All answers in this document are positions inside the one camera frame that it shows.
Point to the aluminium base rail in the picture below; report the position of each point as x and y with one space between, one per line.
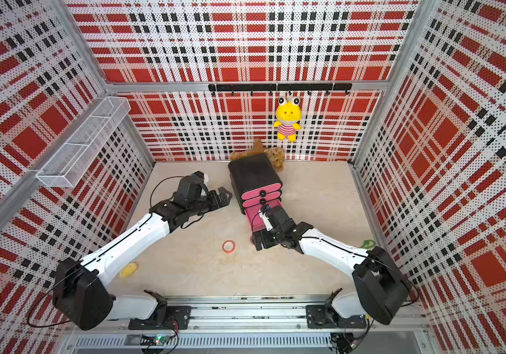
258 323

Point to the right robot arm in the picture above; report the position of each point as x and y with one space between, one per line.
380 288

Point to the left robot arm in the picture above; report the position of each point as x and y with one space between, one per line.
81 286

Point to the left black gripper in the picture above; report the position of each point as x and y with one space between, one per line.
224 201

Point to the brown teddy bear plush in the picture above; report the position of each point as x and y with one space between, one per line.
276 155

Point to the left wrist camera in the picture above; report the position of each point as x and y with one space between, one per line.
204 177

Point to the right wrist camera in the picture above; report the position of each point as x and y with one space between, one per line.
266 222

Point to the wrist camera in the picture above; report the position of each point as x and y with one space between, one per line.
204 177
266 222

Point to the white wire mesh basket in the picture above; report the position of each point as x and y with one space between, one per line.
70 162

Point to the yellow banana toy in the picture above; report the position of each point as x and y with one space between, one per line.
128 270

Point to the green circuit board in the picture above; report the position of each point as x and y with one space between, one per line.
156 340

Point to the black drawer cabinet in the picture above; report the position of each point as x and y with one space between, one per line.
251 172

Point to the yellow frog plush toy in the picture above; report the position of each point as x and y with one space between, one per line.
288 116

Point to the small green toy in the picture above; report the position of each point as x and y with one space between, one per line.
368 244

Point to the black hook rail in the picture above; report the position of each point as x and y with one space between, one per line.
259 87

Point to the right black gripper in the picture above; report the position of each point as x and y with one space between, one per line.
265 243

